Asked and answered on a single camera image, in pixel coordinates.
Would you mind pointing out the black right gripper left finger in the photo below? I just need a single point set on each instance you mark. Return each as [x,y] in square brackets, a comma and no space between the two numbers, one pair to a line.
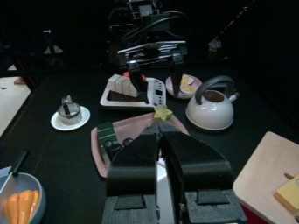
[132,163]

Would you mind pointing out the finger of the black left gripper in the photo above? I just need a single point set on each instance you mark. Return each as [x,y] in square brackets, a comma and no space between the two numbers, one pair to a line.
[175,75]
[138,81]

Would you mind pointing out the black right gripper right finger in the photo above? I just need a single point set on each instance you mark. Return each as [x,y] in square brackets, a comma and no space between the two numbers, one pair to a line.
[198,166]

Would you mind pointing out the black sushi roll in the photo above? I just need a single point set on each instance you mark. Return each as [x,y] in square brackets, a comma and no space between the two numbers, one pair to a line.
[112,149]
[127,141]

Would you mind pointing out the white toy bread slice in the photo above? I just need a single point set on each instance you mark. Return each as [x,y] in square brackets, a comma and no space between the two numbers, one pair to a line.
[112,83]
[128,89]
[120,86]

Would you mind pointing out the orange toy food piece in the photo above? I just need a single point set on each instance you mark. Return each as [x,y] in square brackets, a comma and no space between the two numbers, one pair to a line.
[126,74]

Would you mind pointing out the yellow white toy fruit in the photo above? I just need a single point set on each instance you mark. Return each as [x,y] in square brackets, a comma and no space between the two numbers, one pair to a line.
[187,84]

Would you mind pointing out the pink small plate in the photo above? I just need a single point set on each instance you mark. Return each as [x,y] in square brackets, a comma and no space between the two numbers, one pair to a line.
[191,87]

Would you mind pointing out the white toy toaster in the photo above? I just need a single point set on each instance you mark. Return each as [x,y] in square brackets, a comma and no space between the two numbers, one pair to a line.
[158,96]

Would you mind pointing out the pink plastic tray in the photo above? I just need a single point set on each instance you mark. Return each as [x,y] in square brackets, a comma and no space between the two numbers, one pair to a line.
[132,128]

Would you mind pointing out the green star fruit slice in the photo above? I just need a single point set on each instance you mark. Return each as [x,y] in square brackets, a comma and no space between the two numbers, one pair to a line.
[163,113]

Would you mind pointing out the wooden cutting board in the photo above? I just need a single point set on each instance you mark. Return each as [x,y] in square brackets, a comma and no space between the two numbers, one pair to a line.
[261,166]

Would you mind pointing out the small metal cup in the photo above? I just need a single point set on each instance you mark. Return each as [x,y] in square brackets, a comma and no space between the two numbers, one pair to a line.
[70,113]

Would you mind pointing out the white saucer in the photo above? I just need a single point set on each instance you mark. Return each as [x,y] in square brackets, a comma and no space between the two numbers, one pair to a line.
[64,124]

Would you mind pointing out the yellow toy cheese block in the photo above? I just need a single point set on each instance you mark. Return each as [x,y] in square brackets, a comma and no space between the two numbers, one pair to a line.
[290,194]

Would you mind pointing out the black stand white base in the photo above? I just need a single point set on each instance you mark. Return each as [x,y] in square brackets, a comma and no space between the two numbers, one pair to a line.
[50,46]

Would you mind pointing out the blue bowl with carrots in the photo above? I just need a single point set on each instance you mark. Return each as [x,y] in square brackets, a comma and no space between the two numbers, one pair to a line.
[27,183]

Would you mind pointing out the orange toy pepper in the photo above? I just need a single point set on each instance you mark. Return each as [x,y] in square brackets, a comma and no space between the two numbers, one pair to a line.
[23,205]

